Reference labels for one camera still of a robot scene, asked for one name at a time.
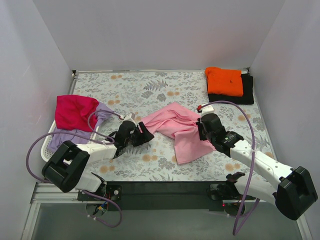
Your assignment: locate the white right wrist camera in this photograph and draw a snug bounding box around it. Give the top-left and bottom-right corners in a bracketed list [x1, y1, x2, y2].
[197, 104, 215, 117]

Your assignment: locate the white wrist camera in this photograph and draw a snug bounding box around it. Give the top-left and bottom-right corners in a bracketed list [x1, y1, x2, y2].
[120, 112, 136, 125]
[197, 104, 215, 117]

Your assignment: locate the floral table cloth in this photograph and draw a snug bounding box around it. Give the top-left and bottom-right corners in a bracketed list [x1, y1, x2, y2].
[72, 71, 273, 181]

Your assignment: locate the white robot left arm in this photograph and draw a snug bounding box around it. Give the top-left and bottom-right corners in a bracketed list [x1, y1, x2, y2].
[41, 120, 154, 200]

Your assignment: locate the white plastic basket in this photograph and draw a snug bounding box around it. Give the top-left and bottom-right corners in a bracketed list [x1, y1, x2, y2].
[40, 120, 97, 162]

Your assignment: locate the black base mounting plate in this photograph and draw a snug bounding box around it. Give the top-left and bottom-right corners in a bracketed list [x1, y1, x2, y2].
[77, 181, 251, 213]

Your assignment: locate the black folded t shirt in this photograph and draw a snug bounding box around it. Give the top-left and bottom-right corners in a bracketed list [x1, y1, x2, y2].
[207, 73, 254, 105]

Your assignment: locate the lavender t shirt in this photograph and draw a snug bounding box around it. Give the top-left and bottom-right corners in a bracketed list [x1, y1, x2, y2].
[46, 111, 112, 153]

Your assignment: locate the orange folded t shirt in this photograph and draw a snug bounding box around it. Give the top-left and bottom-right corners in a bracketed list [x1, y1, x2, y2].
[204, 67, 244, 97]

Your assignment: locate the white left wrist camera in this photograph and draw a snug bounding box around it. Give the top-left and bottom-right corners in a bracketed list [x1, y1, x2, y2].
[120, 112, 136, 125]

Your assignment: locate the red t shirt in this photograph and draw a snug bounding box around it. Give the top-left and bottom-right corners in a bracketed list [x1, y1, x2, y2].
[54, 94, 99, 132]

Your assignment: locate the pink t shirt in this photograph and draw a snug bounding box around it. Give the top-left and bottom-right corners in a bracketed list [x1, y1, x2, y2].
[142, 102, 215, 165]

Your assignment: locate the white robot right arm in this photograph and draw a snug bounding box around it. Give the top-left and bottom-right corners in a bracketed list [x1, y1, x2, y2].
[196, 111, 318, 221]

